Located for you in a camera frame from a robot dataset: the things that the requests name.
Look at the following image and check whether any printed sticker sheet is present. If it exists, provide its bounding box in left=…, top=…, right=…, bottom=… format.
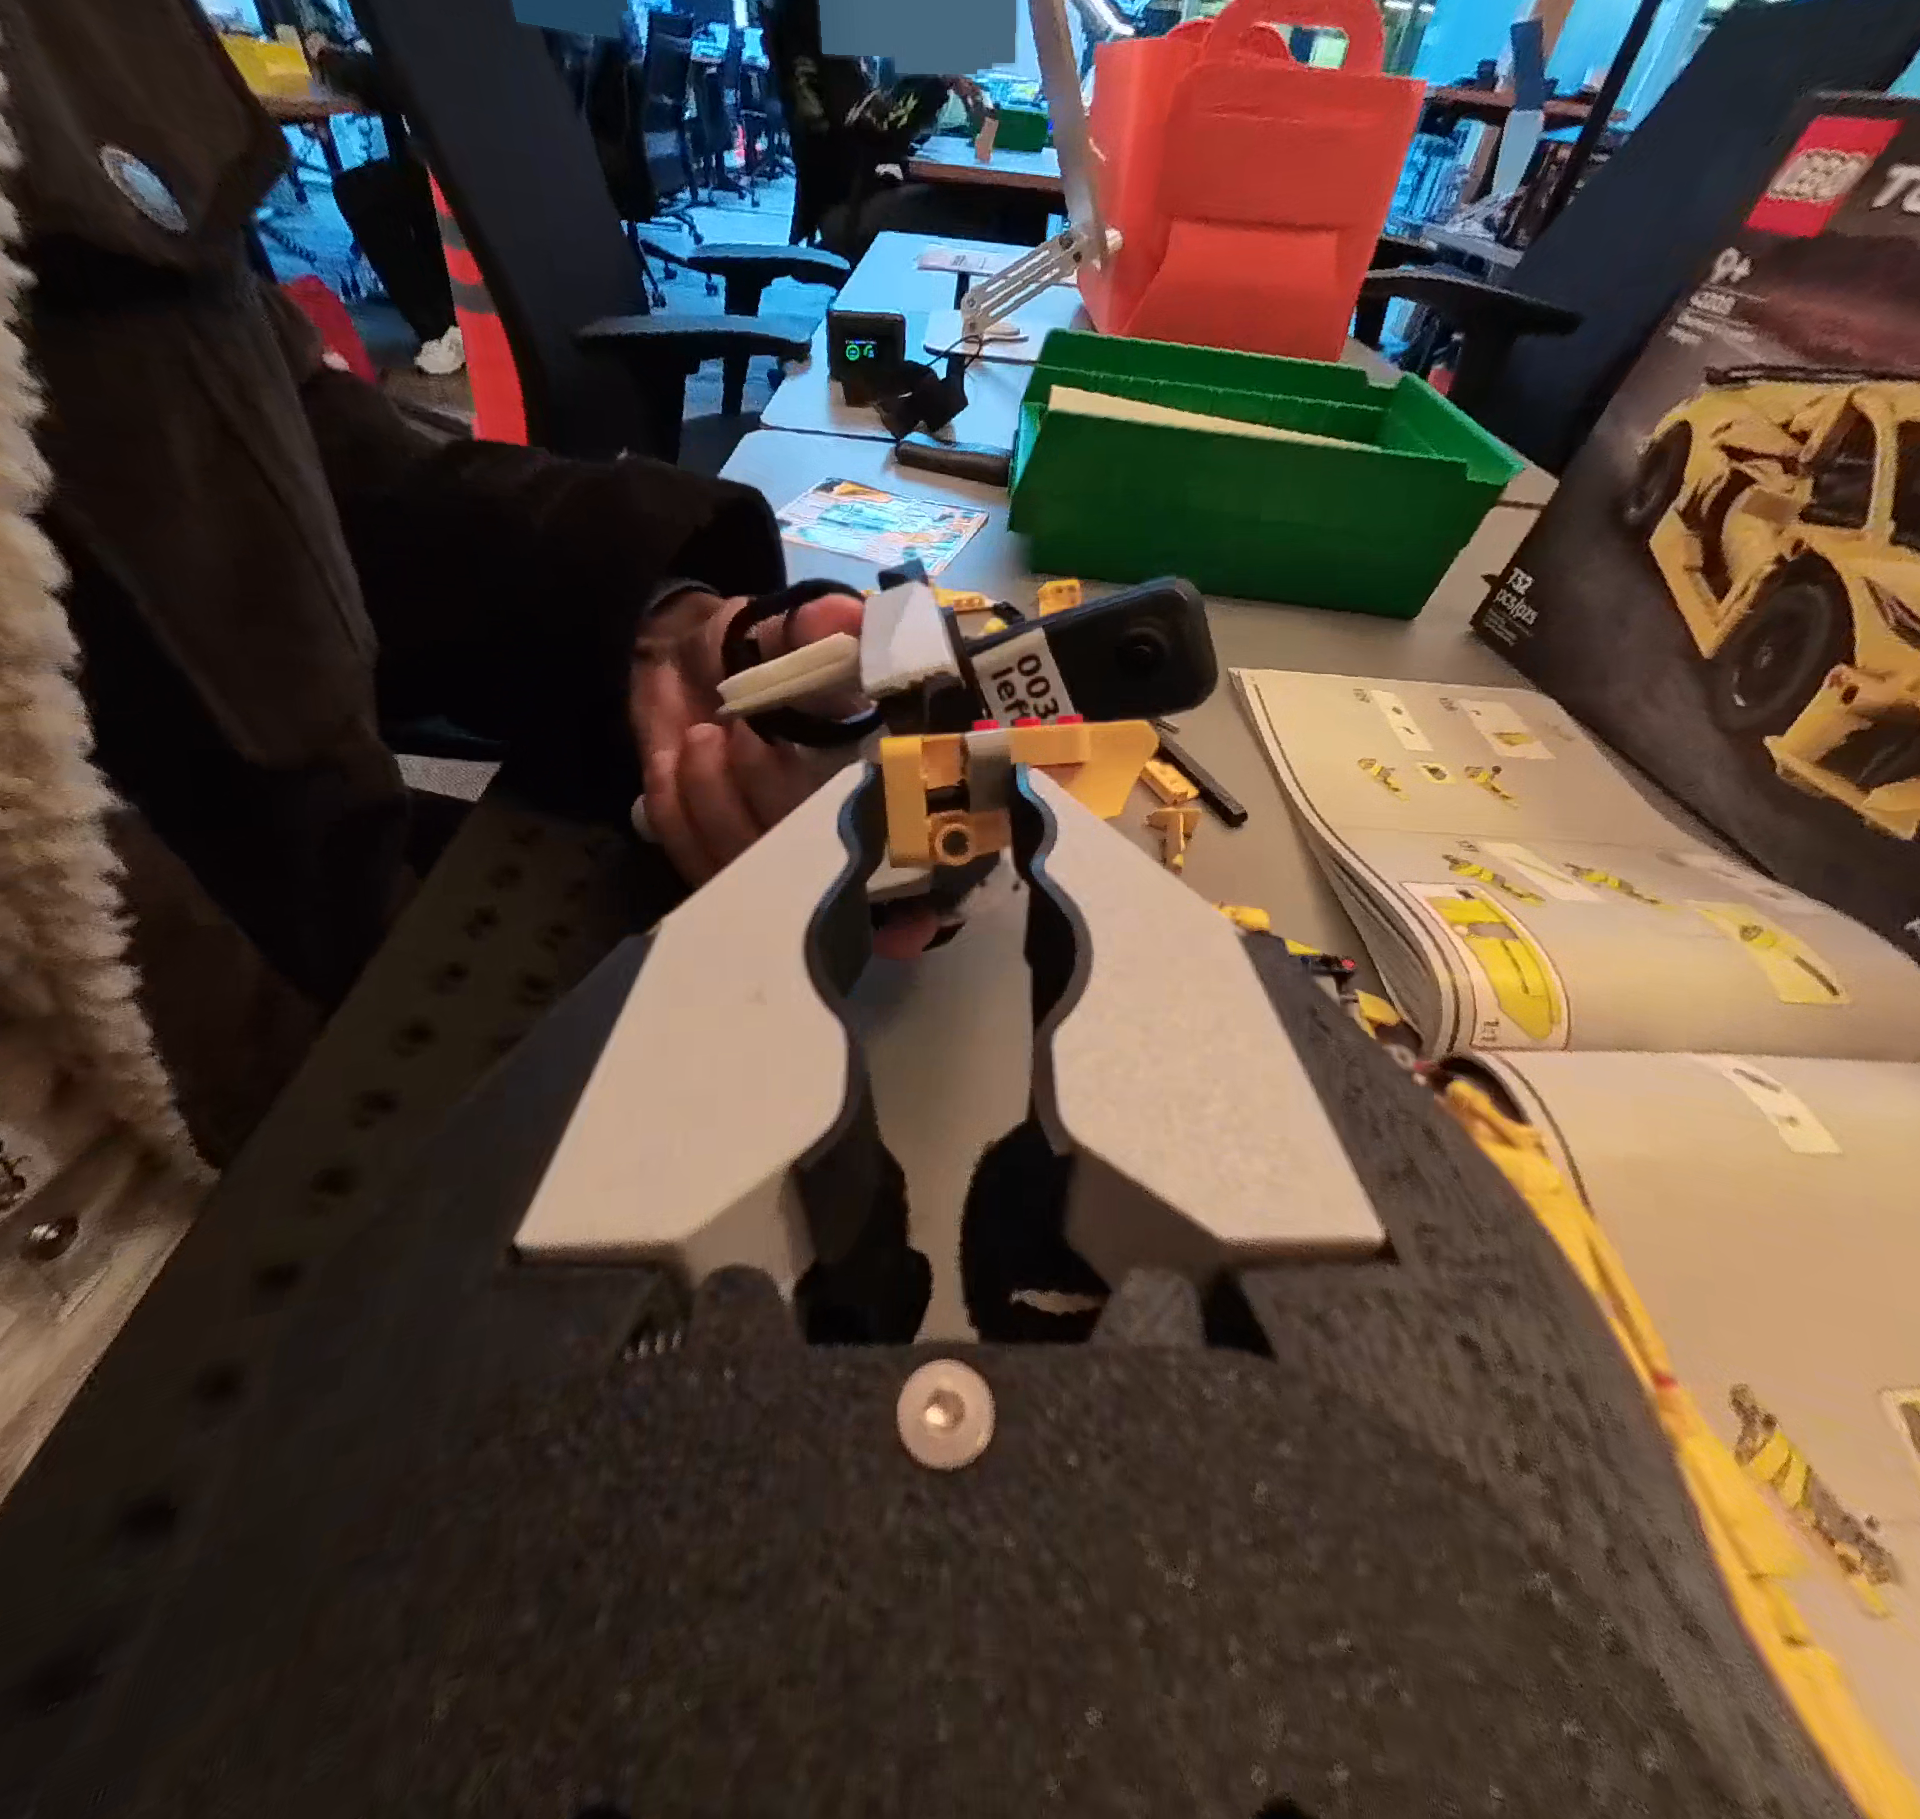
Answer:
left=778, top=476, right=991, bottom=576

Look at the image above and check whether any white board stand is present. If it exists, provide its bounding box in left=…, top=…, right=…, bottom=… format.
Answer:
left=960, top=227, right=1123, bottom=343

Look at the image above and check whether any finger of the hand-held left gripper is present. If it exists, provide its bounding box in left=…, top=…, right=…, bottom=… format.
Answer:
left=862, top=566, right=968, bottom=696

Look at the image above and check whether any wooden display board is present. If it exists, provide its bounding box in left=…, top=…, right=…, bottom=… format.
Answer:
left=1028, top=0, right=1127, bottom=276

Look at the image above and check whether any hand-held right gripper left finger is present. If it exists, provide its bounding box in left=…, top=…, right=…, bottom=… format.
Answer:
left=513, top=764, right=932, bottom=1347

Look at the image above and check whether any yellow panel with red pins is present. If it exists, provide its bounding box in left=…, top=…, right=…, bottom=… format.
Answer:
left=877, top=716, right=1159, bottom=868

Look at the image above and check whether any dark perforated panel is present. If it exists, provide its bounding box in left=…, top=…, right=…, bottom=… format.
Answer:
left=0, top=783, right=706, bottom=1702

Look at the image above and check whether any black long brick beam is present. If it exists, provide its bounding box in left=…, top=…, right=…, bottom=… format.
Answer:
left=1154, top=732, right=1250, bottom=828

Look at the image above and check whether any black toy set box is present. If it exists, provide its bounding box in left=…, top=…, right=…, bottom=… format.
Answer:
left=1470, top=94, right=1920, bottom=957

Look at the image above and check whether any orange traffic cone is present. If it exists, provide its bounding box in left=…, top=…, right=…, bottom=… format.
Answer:
left=428, top=176, right=530, bottom=449

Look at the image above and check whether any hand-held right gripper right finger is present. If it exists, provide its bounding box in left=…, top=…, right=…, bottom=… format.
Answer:
left=960, top=768, right=1389, bottom=1344

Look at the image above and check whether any person's left hand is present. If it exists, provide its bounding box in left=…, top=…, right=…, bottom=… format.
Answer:
left=631, top=595, right=871, bottom=886

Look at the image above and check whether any orange plastic bag holder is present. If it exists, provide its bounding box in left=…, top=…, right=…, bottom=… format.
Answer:
left=1080, top=0, right=1427, bottom=362

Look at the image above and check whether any black office chair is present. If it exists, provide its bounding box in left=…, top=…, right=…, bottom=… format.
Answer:
left=1356, top=0, right=1920, bottom=471
left=337, top=0, right=848, bottom=471

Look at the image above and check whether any adjoining grey table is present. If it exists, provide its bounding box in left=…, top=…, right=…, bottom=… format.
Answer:
left=760, top=229, right=1090, bottom=439

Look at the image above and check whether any small black display device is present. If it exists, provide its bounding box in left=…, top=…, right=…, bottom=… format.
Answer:
left=828, top=305, right=909, bottom=402

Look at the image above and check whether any yellow brick car model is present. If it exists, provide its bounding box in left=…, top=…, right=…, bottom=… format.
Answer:
left=1216, top=900, right=1920, bottom=1819

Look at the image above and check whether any green plastic bin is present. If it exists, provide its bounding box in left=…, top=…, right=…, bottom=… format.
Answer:
left=1008, top=328, right=1524, bottom=621

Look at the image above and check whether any instruction booklet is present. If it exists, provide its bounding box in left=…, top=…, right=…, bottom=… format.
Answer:
left=1231, top=666, right=1920, bottom=1819

